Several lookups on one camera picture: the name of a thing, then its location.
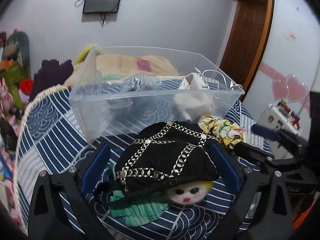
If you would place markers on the clear plastic storage box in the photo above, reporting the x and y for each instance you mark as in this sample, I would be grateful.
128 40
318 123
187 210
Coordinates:
92 110

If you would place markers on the yellow curved tube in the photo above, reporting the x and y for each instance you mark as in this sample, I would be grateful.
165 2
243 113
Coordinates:
85 52

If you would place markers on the bagged grey knit item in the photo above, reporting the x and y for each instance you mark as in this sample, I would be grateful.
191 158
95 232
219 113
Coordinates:
133 83

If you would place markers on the blue patterned tablecloth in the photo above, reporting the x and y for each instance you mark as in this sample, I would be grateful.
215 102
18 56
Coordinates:
52 140

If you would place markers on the red soft object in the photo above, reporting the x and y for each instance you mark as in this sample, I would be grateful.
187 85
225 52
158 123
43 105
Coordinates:
26 86

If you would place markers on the green cylinder bottle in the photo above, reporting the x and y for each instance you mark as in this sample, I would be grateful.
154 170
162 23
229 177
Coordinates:
16 97

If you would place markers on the beige plush blanket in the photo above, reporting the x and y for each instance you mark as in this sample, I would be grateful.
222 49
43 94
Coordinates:
120 66

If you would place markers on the yellow floral scrunchie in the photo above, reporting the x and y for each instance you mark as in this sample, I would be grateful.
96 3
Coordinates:
226 132

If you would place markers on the small wall monitor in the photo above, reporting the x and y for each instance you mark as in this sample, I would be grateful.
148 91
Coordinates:
100 6

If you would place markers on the pink rabbit figure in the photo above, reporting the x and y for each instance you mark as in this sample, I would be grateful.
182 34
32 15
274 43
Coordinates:
7 102

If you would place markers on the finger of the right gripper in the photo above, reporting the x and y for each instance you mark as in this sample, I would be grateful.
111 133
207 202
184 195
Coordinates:
255 152
265 132

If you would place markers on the black hat with silver chain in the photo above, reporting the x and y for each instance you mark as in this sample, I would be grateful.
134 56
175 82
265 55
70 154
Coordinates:
165 155

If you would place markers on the cream drawstring pouch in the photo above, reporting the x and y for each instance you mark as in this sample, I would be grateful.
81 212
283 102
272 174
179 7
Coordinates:
206 92

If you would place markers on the green knit doll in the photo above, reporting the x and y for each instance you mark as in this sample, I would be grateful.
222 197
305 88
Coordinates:
140 194

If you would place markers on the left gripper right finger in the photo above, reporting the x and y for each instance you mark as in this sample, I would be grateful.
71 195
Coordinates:
272 218

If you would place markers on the white appliance with stickers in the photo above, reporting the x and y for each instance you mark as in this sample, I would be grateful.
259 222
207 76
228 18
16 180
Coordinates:
276 117

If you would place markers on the grey green plush toy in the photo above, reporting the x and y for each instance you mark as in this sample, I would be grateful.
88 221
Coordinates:
17 48

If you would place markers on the brown wooden door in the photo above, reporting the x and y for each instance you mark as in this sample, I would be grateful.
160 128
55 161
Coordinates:
246 41

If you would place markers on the dark purple garment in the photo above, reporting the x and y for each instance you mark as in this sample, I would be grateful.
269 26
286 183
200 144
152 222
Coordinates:
50 74

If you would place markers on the green storage box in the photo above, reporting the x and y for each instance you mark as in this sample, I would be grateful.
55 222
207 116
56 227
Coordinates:
14 75

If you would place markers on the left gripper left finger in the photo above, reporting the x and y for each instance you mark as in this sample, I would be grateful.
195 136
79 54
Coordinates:
47 216

